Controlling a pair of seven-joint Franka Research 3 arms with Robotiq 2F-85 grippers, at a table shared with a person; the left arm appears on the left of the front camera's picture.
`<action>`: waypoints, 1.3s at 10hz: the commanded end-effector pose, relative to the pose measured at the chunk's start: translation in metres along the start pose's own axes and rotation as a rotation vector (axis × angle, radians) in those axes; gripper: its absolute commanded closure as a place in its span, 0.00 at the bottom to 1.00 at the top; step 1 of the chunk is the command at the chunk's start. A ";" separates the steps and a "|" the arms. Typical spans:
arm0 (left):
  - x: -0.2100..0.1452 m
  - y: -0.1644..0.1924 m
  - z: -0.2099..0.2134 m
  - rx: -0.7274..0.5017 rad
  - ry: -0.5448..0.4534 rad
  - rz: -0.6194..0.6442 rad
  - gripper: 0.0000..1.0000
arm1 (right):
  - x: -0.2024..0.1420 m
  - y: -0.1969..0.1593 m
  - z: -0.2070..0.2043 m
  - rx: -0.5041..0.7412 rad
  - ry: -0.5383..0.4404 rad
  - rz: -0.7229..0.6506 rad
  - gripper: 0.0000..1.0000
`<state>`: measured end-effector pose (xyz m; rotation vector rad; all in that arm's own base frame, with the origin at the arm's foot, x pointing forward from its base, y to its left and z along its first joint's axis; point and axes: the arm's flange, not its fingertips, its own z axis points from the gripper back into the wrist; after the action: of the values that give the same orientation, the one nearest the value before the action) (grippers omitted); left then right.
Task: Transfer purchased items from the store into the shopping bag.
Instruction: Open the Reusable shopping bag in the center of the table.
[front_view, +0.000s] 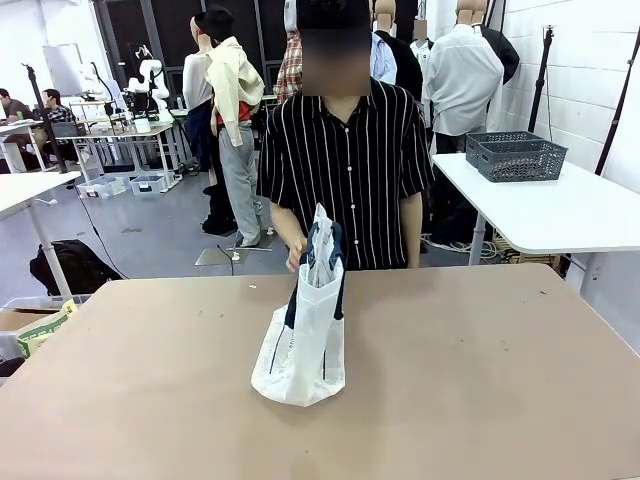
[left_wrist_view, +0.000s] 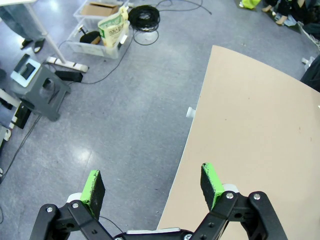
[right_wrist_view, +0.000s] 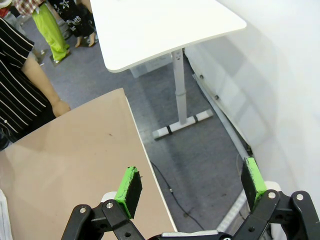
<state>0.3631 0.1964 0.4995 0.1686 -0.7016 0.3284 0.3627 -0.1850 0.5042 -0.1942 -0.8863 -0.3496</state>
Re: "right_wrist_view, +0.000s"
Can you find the plaid shirt green trousers mannequin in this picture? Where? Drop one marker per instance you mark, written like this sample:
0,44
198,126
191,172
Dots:
50,30

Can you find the person left forearm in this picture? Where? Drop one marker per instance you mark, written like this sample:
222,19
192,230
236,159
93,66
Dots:
40,77

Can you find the white height-adjustable table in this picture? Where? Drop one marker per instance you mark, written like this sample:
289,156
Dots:
160,30

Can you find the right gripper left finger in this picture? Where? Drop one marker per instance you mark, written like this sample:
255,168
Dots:
130,192

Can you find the person black striped shirt torso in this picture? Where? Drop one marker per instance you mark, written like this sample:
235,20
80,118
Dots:
17,95

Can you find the black dress mannequin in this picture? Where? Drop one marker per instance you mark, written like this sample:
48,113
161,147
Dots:
75,20

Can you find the grey metal partition rail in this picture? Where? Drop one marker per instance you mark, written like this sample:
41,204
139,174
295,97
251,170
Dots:
225,119

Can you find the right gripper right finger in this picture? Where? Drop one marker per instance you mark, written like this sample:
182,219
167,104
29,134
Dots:
252,182

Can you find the metal mannequin base plate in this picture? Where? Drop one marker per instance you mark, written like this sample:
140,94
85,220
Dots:
62,61

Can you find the person left hand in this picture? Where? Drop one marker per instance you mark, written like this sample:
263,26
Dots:
61,108

